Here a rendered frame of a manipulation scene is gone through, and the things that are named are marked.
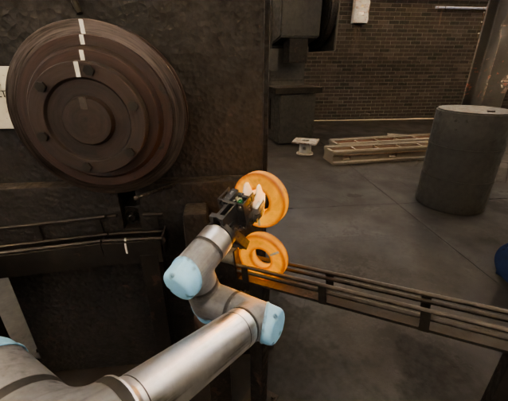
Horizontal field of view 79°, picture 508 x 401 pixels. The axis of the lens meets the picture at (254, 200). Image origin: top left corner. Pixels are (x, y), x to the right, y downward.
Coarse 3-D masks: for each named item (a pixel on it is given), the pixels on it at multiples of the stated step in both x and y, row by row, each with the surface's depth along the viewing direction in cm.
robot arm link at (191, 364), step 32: (224, 320) 53; (256, 320) 57; (160, 352) 43; (192, 352) 44; (224, 352) 48; (32, 384) 32; (64, 384) 34; (96, 384) 34; (128, 384) 35; (160, 384) 38; (192, 384) 41
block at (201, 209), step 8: (192, 208) 104; (200, 208) 104; (184, 216) 101; (192, 216) 101; (200, 216) 101; (208, 216) 108; (184, 224) 102; (192, 224) 102; (200, 224) 102; (192, 232) 103; (192, 240) 104
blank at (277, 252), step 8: (256, 232) 93; (264, 232) 92; (256, 240) 92; (264, 240) 90; (272, 240) 90; (248, 248) 94; (256, 248) 93; (264, 248) 91; (272, 248) 90; (280, 248) 90; (240, 256) 97; (248, 256) 96; (256, 256) 98; (272, 256) 91; (280, 256) 90; (248, 264) 97; (256, 264) 96; (264, 264) 96; (272, 264) 92; (280, 264) 91; (256, 272) 96; (280, 272) 92
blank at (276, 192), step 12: (240, 180) 84; (252, 180) 82; (264, 180) 81; (276, 180) 81; (240, 192) 86; (264, 192) 82; (276, 192) 80; (276, 204) 81; (264, 216) 84; (276, 216) 82
